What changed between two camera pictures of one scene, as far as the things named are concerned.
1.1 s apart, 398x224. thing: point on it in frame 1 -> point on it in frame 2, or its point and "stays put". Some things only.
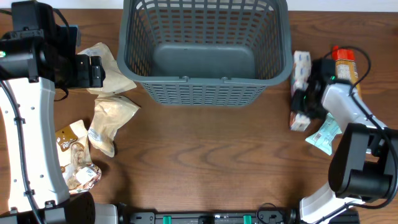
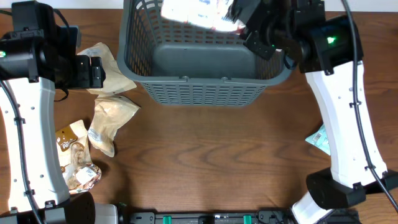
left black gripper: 81,78 stays put
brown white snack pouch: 80,172 stays put
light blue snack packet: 323,138 stays put
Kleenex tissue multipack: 300,121 -> 208,14
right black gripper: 318,113 -> 255,43
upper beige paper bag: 115,80 stays put
